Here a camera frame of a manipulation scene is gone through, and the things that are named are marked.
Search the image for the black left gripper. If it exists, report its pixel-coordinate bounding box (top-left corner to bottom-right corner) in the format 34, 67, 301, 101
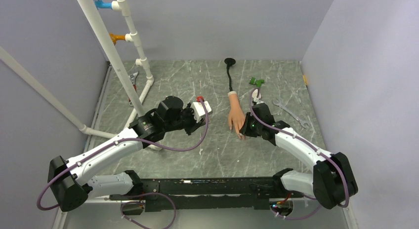
165, 102, 206, 136

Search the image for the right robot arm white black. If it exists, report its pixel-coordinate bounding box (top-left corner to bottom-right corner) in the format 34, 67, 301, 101
240, 102, 358, 209

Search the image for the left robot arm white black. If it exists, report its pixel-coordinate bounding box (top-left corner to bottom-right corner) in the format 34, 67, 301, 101
47, 96, 212, 212

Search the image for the mannequin practice hand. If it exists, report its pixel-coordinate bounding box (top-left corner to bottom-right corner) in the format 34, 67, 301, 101
228, 91, 245, 140

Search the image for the white pipe fitting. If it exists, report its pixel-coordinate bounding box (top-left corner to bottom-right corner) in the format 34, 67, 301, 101
251, 88, 261, 99

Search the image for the silver combination wrench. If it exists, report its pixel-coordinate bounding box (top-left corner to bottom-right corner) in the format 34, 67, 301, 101
272, 99, 310, 129

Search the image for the green pipe fitting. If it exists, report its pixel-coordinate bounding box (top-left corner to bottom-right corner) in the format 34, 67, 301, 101
249, 77, 265, 88

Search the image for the black flexible stand with base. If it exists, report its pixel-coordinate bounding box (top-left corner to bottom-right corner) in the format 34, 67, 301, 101
224, 57, 236, 91

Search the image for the orange pipe fitting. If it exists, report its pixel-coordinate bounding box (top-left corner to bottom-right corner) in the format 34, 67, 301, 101
109, 33, 126, 45

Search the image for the blue pipe fitting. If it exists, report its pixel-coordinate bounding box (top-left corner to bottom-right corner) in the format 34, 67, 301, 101
93, 0, 112, 9

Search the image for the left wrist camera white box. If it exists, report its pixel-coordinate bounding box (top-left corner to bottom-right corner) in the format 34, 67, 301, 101
191, 96, 212, 122

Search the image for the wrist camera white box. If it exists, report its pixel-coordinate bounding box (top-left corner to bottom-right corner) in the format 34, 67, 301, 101
191, 96, 212, 122
251, 98, 264, 106

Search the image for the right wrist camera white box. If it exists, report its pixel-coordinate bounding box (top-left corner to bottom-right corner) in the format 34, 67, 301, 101
251, 98, 264, 106

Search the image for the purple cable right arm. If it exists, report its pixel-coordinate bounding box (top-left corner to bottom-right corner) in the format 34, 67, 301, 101
249, 88, 350, 209

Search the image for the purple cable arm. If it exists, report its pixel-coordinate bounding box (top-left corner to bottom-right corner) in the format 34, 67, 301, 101
37, 99, 210, 211
249, 88, 350, 209

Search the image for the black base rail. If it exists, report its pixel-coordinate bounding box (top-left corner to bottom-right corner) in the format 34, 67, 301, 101
109, 176, 302, 212

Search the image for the adjustable wrench red handle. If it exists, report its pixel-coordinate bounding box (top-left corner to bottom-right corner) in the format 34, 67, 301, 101
128, 72, 138, 107

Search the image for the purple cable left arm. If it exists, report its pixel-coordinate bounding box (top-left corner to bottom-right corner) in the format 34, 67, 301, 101
37, 99, 210, 211

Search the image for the white PVC pipe frame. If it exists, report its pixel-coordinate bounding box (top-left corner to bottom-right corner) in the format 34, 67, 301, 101
0, 0, 164, 152

